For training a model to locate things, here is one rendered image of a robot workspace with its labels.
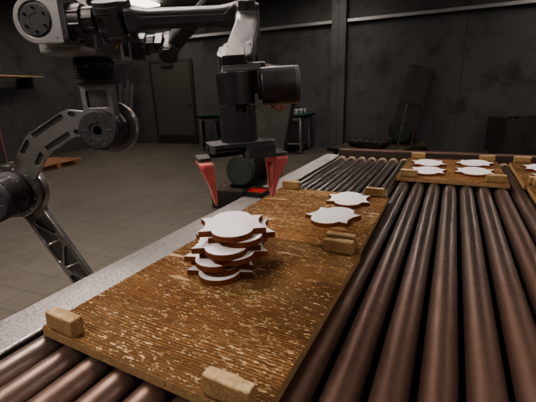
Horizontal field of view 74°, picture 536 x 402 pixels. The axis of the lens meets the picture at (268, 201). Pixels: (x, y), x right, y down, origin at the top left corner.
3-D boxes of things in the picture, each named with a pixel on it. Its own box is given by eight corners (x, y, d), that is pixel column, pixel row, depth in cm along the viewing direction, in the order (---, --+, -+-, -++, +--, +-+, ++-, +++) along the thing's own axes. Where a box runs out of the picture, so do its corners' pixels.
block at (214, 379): (201, 396, 38) (199, 374, 37) (211, 383, 39) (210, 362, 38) (250, 417, 35) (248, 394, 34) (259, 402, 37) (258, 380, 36)
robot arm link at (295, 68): (228, 95, 65) (222, 45, 60) (291, 91, 65) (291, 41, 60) (226, 124, 56) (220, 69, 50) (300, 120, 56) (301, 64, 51)
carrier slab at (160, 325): (43, 336, 50) (41, 326, 50) (213, 234, 85) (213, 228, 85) (261, 434, 35) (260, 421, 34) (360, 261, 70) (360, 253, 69)
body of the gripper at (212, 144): (277, 151, 56) (274, 103, 54) (212, 158, 53) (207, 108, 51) (264, 147, 62) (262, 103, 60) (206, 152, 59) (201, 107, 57)
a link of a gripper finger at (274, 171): (290, 199, 59) (288, 142, 56) (249, 205, 57) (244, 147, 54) (277, 190, 65) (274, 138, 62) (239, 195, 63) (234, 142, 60)
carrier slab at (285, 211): (212, 234, 86) (211, 227, 85) (281, 191, 121) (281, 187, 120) (359, 258, 71) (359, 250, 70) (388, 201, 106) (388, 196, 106)
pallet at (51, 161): (32, 175, 631) (30, 169, 628) (1, 172, 658) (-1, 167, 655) (84, 163, 735) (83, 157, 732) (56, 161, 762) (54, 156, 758)
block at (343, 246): (322, 251, 71) (322, 238, 70) (325, 247, 72) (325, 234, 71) (352, 256, 68) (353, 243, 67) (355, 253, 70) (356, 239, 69)
